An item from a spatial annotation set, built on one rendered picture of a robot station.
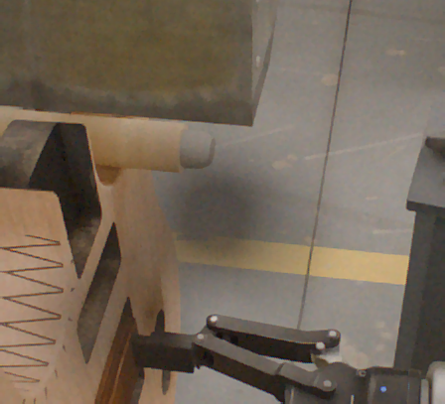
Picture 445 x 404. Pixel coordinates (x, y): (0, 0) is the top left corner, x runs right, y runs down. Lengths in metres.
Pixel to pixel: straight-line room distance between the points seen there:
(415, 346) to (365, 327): 0.53
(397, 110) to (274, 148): 0.41
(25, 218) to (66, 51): 0.15
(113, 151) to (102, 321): 0.11
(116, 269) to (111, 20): 0.29
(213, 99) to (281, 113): 2.42
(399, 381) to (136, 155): 0.23
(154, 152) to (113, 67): 0.21
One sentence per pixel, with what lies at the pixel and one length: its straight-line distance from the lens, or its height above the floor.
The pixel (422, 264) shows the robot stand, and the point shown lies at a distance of 1.56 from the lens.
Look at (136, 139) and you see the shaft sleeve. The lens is 0.62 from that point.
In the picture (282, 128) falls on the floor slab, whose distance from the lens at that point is 2.77.
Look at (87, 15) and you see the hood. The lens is 0.40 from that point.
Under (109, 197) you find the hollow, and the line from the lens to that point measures 0.61.
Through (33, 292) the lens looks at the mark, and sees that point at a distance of 0.56.
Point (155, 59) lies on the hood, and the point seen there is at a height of 1.42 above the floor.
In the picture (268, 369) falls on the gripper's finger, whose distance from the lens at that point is 0.68.
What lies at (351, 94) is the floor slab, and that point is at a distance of 2.92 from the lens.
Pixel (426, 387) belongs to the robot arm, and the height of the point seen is 1.12.
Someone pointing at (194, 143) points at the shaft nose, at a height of 1.26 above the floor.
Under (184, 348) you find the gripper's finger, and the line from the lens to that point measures 0.69.
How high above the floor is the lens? 1.63
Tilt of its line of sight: 41 degrees down
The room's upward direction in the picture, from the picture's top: 1 degrees clockwise
